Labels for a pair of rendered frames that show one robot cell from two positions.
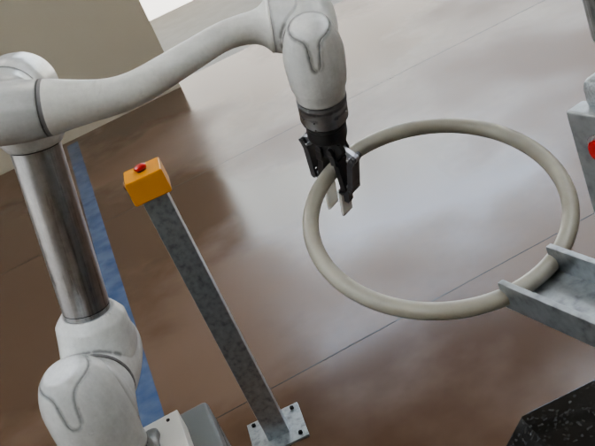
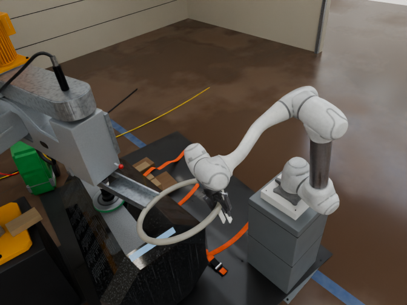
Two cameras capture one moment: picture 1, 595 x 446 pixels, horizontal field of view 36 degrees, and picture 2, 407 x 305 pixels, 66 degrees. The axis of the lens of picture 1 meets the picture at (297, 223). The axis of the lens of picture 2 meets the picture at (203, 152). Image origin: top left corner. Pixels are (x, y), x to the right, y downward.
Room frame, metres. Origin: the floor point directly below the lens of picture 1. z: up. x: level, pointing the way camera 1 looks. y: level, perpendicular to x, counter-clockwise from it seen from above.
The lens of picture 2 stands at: (2.43, -0.67, 2.41)
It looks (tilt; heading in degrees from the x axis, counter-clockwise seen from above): 40 degrees down; 149
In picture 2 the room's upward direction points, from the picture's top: 6 degrees counter-clockwise
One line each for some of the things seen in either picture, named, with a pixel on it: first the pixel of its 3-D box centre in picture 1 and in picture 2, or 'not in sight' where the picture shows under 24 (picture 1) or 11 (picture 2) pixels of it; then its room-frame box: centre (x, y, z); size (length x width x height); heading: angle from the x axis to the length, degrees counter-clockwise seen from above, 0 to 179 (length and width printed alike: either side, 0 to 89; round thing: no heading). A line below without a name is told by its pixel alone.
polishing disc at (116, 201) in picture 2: not in sight; (108, 198); (0.82, -0.47, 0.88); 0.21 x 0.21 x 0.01
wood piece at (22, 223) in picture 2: not in sight; (23, 221); (0.59, -1.00, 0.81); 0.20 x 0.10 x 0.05; 100
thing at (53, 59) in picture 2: not in sight; (59, 73); (0.82, -0.47, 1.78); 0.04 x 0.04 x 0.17
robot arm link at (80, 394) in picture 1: (88, 409); (296, 174); (1.55, 0.53, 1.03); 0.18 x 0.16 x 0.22; 174
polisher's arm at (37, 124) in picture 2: not in sight; (51, 129); (0.45, -0.59, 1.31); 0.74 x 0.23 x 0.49; 21
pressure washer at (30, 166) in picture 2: not in sight; (28, 155); (-0.77, -0.86, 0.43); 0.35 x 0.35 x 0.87; 77
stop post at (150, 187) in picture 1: (214, 310); not in sight; (2.61, 0.36, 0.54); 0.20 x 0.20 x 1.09; 2
